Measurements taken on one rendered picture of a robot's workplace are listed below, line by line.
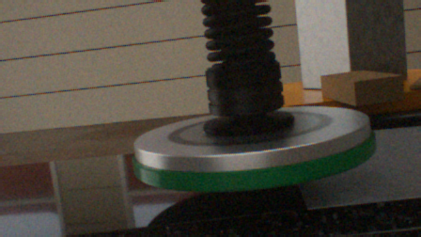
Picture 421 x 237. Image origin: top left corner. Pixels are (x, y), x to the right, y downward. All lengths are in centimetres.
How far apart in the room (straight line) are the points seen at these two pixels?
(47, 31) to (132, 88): 136
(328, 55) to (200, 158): 96
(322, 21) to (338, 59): 11
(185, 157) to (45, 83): 686
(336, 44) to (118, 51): 566
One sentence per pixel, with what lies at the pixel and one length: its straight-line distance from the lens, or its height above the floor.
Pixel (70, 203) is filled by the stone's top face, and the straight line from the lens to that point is 52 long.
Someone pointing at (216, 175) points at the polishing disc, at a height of 85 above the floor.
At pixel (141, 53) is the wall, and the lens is 672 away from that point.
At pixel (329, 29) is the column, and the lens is 130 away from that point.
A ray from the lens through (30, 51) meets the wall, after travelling 728.
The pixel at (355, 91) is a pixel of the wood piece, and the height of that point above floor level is 81.
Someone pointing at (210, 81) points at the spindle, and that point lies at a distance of 45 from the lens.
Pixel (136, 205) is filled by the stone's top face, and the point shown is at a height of 80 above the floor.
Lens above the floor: 94
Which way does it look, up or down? 9 degrees down
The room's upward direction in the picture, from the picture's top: 7 degrees counter-clockwise
